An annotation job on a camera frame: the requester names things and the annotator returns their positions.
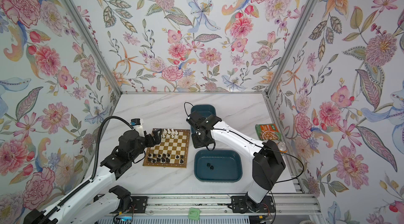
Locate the teal plastic bin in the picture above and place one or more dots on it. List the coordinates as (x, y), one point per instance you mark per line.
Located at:
(204, 110)
(227, 163)

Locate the orange soda can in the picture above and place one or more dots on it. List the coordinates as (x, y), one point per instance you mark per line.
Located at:
(282, 147)

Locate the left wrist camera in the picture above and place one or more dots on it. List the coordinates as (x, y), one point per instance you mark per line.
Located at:
(137, 124)

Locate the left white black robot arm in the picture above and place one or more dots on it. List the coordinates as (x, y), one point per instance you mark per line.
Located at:
(100, 179)

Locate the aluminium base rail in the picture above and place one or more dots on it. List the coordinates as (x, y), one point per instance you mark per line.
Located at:
(177, 205)

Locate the wooden chess board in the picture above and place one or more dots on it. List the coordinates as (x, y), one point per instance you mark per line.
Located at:
(178, 146)

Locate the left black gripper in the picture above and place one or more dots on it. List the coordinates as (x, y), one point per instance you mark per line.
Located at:
(157, 138)

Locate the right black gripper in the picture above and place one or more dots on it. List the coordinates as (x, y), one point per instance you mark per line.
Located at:
(195, 144)

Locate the near teal plastic bin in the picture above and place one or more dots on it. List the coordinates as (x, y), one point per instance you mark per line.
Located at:
(227, 163)

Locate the white chess pieces on board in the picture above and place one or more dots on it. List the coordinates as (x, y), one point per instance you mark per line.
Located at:
(170, 134)

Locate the black chess pieces in bin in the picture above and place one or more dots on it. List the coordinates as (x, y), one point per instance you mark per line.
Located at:
(211, 167)

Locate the green snack packet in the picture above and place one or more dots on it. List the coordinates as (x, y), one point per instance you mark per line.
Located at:
(267, 132)

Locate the far teal plastic bin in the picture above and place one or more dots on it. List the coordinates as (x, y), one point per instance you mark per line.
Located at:
(204, 110)

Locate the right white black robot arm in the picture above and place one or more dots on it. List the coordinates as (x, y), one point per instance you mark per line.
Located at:
(265, 158)

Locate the black chess pieces on board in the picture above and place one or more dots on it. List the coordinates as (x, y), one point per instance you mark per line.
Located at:
(165, 158)

